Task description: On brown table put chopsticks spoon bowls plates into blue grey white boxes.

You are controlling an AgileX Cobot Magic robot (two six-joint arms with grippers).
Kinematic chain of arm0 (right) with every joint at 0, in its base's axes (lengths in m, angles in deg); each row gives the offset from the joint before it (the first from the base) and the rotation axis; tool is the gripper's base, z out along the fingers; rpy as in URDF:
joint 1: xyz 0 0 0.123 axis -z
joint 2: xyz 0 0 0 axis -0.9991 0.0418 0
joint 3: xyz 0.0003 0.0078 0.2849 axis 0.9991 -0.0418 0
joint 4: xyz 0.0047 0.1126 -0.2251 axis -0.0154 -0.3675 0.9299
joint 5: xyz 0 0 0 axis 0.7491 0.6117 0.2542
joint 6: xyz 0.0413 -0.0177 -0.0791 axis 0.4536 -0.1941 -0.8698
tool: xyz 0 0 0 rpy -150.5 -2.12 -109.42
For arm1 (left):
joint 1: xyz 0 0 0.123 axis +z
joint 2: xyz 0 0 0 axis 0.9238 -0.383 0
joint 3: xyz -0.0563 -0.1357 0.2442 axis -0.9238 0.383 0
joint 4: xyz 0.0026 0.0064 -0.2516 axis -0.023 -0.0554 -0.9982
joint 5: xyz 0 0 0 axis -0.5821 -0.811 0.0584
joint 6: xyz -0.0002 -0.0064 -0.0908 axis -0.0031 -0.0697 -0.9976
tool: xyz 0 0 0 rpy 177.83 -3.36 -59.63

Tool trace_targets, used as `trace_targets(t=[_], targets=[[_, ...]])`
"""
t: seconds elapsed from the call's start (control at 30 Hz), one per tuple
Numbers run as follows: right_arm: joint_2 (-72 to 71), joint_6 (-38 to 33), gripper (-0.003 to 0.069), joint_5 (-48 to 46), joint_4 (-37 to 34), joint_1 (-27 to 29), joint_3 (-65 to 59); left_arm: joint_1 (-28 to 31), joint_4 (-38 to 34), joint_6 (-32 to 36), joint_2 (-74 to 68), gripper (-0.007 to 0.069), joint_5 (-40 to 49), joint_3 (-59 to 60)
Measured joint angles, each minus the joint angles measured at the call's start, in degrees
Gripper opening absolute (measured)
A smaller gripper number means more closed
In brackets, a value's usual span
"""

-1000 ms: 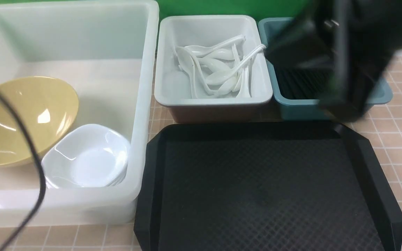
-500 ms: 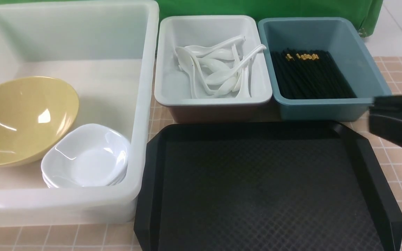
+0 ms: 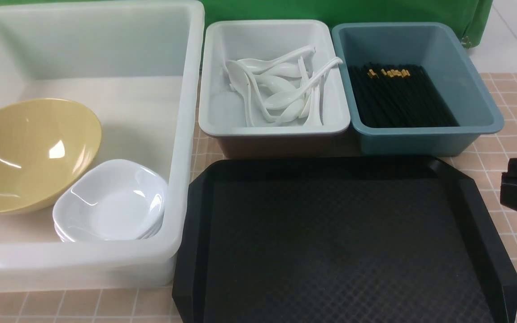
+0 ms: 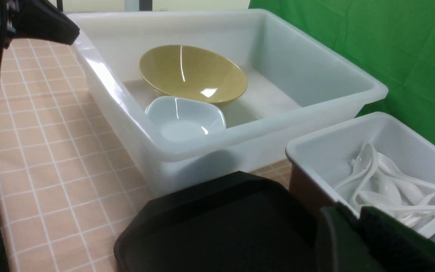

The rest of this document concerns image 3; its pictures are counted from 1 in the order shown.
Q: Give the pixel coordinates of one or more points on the white ceramic soup spoon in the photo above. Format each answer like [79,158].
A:
[283,99]

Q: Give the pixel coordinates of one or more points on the white square dish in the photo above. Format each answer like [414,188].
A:
[103,229]
[115,188]

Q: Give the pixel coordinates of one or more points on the yellow noodle bowl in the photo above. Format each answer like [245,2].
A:
[45,146]

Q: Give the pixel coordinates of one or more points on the pile of black chopsticks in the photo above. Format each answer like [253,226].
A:
[403,95]

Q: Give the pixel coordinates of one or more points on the teal rectangular chopstick bin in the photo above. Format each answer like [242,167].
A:
[435,47]

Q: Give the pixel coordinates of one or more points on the green cloth backdrop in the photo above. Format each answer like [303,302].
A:
[467,18]

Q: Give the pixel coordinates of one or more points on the white spoon right of pile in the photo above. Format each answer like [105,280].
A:
[314,118]

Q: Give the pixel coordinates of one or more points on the black plastic serving tray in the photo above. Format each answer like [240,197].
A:
[404,239]

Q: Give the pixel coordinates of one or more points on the white rectangular spoon bin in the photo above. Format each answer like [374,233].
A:
[221,108]

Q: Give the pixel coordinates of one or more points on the white spoon top of pile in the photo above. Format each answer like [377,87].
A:
[257,66]

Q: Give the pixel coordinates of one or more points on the large translucent white bin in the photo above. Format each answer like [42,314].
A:
[135,65]

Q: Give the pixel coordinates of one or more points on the white square dish in bin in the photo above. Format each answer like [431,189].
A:
[103,229]

